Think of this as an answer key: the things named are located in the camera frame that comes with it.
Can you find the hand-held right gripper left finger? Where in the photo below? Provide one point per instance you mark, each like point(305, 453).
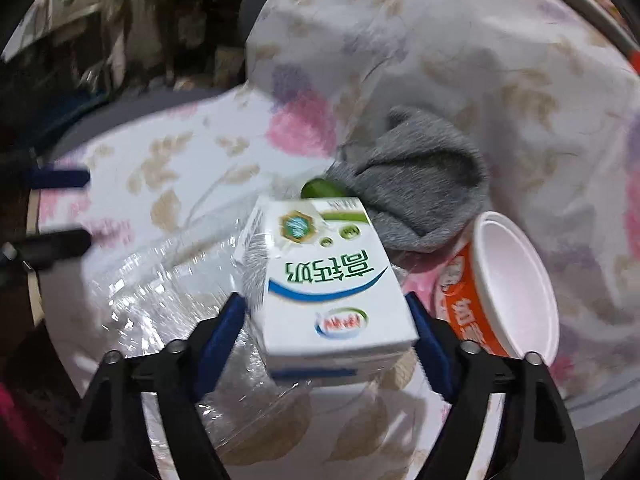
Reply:
point(220, 330)

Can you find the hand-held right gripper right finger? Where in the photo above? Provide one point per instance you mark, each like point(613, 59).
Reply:
point(432, 350)

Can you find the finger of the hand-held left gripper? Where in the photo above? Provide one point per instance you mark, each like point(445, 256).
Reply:
point(55, 178)
point(50, 245)

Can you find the clear plastic packaging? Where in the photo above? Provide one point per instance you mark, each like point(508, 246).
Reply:
point(150, 310)

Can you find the orange white noodle bowl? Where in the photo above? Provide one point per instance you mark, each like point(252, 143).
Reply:
point(505, 285)

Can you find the white milk carton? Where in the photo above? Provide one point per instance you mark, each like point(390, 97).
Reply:
point(330, 300)

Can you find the grey sock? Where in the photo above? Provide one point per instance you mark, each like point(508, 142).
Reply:
point(415, 180)

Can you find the green pepper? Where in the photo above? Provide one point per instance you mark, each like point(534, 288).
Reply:
point(320, 189)

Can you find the pink jacket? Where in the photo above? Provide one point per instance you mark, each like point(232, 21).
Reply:
point(20, 425)

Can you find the floral printed cloth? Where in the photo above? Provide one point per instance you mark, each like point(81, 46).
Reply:
point(450, 35)

